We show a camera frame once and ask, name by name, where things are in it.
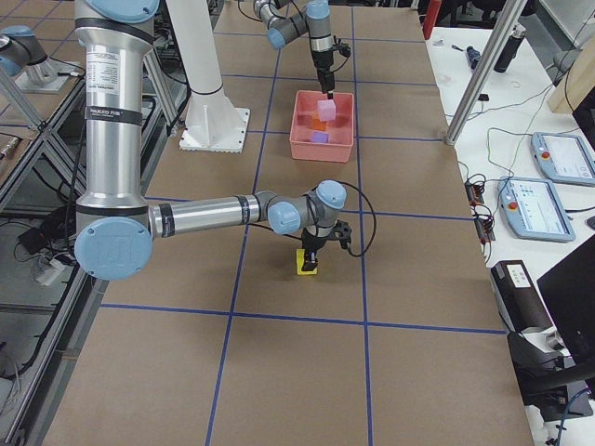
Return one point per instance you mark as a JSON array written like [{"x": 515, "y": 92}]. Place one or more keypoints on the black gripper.
[
  {"x": 311, "y": 242},
  {"x": 321, "y": 59}
]

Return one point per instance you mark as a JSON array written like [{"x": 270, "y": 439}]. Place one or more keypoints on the yellow foam block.
[{"x": 307, "y": 263}]

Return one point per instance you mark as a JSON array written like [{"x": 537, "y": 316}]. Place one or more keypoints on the light pink foam block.
[{"x": 326, "y": 110}]

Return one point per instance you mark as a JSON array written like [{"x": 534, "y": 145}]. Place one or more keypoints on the orange foam block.
[{"x": 318, "y": 125}]

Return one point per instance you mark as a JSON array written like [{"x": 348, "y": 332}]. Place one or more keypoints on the purple foam block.
[{"x": 319, "y": 137}]

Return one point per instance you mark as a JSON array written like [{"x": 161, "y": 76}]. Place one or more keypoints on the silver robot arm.
[
  {"x": 312, "y": 20},
  {"x": 115, "y": 225}
]

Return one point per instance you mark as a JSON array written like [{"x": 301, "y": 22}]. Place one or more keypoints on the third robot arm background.
[{"x": 22, "y": 52}]

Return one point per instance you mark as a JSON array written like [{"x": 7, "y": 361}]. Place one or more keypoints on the pink plastic bin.
[{"x": 341, "y": 130}]

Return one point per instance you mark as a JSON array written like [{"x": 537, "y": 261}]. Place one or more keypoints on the black water bottle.
[{"x": 510, "y": 49}]

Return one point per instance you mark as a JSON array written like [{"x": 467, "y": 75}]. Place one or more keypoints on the black label box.
[{"x": 518, "y": 300}]

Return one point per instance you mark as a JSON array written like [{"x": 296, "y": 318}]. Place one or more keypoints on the near teach pendant tablet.
[{"x": 534, "y": 211}]

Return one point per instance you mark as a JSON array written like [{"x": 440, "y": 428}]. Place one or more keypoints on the teach pendant tablet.
[
  {"x": 534, "y": 211},
  {"x": 563, "y": 158}
]

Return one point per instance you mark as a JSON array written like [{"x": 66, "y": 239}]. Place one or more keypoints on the far teach pendant tablet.
[{"x": 563, "y": 158}]

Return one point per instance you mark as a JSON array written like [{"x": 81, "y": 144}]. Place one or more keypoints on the black monitor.
[{"x": 568, "y": 292}]

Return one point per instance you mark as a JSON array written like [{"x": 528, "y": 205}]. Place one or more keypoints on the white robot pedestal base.
[{"x": 212, "y": 123}]

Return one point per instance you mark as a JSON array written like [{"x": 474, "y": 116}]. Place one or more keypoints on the aluminium frame post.
[{"x": 510, "y": 14}]

